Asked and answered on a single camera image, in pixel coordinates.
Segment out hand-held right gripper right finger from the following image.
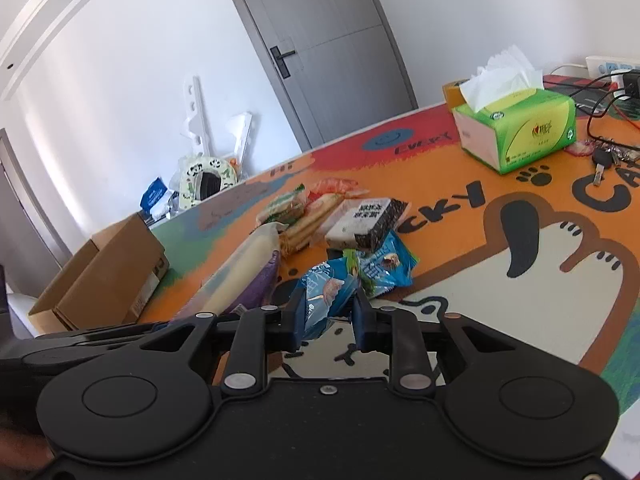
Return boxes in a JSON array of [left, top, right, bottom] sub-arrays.
[[352, 287, 506, 393]]

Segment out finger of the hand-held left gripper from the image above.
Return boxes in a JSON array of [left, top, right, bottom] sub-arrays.
[[22, 321, 176, 361]]

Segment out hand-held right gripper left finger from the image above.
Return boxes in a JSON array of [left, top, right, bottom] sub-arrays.
[[135, 290, 308, 393]]

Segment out blue snack packet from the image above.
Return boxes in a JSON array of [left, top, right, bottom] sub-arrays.
[[357, 232, 421, 301], [290, 257, 362, 341]]

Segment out purple snack packet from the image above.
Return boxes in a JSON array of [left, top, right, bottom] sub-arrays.
[[227, 250, 282, 316]]

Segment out cardboard box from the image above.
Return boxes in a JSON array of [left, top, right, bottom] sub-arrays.
[[27, 212, 170, 333]]

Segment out cream snack packet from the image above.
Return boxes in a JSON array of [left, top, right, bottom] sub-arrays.
[[187, 222, 288, 318]]

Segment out tan biscuit packet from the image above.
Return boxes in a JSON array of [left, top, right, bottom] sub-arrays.
[[280, 195, 346, 256]]

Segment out black and white snack packet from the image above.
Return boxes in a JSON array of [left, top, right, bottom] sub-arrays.
[[325, 197, 410, 253]]

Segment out green cracker packet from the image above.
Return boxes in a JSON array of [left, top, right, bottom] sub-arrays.
[[256, 185, 307, 226]]

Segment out orange red snack packet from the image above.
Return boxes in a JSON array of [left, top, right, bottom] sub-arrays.
[[307, 178, 368, 201]]

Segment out colourful printed table mat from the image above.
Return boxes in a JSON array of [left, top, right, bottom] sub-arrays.
[[137, 75, 640, 411]]

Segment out blue plastic bag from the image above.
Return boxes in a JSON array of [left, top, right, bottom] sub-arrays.
[[140, 177, 168, 211]]

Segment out grey wardrobe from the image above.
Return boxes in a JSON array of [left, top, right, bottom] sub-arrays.
[[0, 130, 71, 271]]

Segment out panda print cushion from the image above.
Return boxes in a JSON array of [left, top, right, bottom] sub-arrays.
[[179, 155, 240, 211]]

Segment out short white foam board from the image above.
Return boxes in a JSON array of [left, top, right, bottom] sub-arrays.
[[226, 112, 253, 171]]

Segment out white plastic boards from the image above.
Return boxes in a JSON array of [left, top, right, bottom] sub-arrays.
[[180, 76, 213, 156]]

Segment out yellow tape roll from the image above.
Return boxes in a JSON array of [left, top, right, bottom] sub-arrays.
[[442, 79, 471, 110]]

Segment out green tissue box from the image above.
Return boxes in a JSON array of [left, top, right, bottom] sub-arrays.
[[452, 45, 577, 175]]

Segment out key bunch with black fob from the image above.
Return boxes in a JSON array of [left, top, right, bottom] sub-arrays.
[[591, 140, 640, 188]]

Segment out grey door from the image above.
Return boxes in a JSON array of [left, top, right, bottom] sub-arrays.
[[215, 0, 418, 153]]

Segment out white power strip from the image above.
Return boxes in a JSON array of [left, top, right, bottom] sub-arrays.
[[585, 55, 640, 78]]

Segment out black door handle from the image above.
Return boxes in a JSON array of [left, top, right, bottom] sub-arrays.
[[270, 46, 297, 79]]

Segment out black cable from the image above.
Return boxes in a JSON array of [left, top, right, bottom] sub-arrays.
[[586, 72, 640, 151]]

